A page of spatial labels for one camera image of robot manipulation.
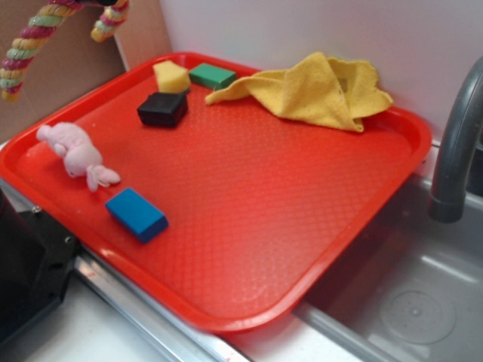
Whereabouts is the black cube block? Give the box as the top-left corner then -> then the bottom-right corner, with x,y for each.
137,92 -> 188,128

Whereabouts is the brown cardboard panel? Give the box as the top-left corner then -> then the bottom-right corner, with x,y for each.
1,1 -> 171,141

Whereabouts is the yellow sponge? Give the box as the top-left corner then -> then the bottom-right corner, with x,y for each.
152,60 -> 191,94

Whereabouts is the green rectangular block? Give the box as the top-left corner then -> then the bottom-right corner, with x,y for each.
189,63 -> 237,91

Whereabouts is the grey faucet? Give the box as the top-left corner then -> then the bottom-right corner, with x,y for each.
429,59 -> 482,223

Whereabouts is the pink plush toy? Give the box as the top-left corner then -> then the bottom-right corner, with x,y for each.
36,122 -> 121,192

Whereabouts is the yellow cloth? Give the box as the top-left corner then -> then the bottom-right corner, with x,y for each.
205,52 -> 393,133

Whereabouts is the grey sink basin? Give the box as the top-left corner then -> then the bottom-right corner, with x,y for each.
295,147 -> 482,361

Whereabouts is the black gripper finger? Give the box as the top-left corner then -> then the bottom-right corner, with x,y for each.
75,0 -> 118,8

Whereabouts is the red plastic tray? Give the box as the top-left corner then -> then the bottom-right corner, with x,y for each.
1,61 -> 432,334

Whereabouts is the multicolored twisted rope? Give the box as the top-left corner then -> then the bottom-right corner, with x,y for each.
0,0 -> 130,103

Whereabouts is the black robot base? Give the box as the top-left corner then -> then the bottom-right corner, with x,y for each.
1,193 -> 79,346

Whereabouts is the blue rectangular block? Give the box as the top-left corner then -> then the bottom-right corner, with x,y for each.
105,188 -> 169,244

